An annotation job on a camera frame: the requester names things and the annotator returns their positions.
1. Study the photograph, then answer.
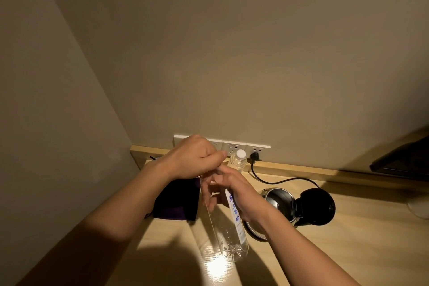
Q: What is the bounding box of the wooden desk back rail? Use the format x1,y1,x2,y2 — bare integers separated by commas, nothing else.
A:
130,145,429,193

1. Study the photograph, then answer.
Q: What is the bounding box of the person's right hand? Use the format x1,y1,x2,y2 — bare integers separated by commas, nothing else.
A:
201,164,269,226

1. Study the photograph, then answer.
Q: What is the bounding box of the person's left forearm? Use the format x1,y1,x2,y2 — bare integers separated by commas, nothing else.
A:
18,158,175,286

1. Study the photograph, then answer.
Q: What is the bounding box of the clear plastic bottle blue label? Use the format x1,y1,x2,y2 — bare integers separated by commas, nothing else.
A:
200,175,249,262

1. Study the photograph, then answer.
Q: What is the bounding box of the white wall socket panel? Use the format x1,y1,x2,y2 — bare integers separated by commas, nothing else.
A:
223,141,247,159
173,134,224,159
246,143,271,162

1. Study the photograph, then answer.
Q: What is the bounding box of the steel electric kettle black lid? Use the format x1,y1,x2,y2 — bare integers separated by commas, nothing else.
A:
243,187,336,242

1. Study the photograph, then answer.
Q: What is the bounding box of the black flat screen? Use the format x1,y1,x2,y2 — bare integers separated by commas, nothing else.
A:
369,135,429,181

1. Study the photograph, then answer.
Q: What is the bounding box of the small clear bottle white cap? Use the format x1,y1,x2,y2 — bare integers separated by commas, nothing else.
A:
229,149,248,173

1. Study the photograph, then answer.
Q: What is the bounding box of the person's left hand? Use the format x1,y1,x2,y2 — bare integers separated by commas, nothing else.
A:
160,134,228,181

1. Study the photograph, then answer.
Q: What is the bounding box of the black power cable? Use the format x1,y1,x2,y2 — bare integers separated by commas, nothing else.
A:
250,160,322,190

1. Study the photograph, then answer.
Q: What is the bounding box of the person's right forearm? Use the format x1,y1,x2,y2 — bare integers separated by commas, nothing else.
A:
256,207,362,286

